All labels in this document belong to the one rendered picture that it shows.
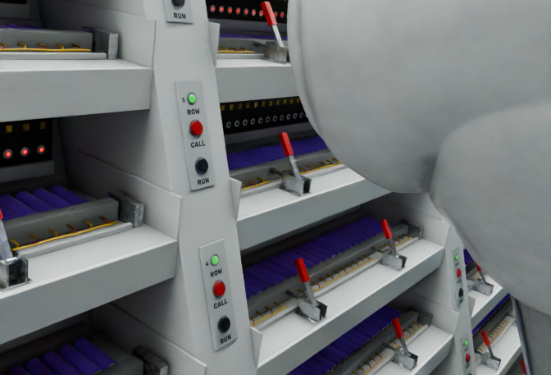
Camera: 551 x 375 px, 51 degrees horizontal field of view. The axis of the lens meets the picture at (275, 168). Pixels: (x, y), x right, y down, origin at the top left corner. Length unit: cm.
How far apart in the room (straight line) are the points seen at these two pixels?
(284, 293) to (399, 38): 74
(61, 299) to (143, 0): 31
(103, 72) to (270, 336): 43
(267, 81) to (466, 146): 62
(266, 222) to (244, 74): 19
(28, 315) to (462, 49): 47
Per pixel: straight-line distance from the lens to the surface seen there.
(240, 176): 82
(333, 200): 90
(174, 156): 65
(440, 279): 128
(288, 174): 84
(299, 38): 22
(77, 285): 59
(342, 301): 95
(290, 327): 86
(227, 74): 73
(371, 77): 19
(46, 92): 58
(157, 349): 73
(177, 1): 68
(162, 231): 66
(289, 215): 81
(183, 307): 68
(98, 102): 61
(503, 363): 164
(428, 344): 125
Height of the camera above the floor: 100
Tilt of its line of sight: 5 degrees down
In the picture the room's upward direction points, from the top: 7 degrees counter-clockwise
